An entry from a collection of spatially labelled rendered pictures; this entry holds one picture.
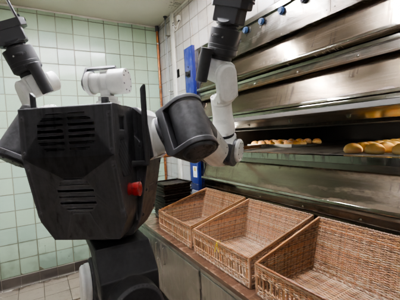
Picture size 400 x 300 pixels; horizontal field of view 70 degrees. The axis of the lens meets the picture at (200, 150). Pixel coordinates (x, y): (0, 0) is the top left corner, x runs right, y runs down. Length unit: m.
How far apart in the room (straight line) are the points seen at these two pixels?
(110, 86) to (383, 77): 1.15
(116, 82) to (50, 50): 2.51
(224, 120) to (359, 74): 0.84
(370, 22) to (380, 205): 0.81
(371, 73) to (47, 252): 3.02
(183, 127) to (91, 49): 2.71
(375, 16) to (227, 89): 0.90
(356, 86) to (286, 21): 0.63
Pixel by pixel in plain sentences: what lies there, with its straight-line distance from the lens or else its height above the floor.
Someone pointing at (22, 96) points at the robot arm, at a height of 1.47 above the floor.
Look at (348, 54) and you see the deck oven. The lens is 1.60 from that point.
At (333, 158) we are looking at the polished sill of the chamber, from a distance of 1.62.
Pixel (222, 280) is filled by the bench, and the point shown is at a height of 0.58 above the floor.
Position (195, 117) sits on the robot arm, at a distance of 0.68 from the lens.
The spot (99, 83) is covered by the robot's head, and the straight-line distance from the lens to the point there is 0.80.
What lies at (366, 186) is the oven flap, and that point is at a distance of 1.56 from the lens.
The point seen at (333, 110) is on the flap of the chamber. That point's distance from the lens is 1.43.
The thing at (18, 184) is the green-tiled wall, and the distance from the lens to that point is 3.15.
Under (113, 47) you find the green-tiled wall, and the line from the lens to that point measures 3.38.
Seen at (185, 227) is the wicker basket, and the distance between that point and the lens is 1.98.
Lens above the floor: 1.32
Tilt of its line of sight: 3 degrees down
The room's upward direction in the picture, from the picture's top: 3 degrees counter-clockwise
